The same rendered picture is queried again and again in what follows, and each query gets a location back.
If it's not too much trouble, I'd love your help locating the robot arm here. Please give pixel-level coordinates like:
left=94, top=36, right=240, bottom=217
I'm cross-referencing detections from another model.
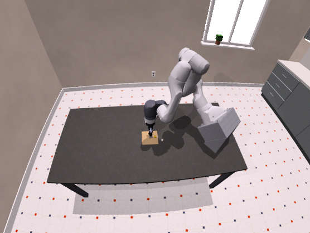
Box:
left=144, top=48, right=227, bottom=125

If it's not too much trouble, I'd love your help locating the tan mat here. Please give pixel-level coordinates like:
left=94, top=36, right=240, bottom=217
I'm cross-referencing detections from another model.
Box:
left=142, top=131, right=158, bottom=145

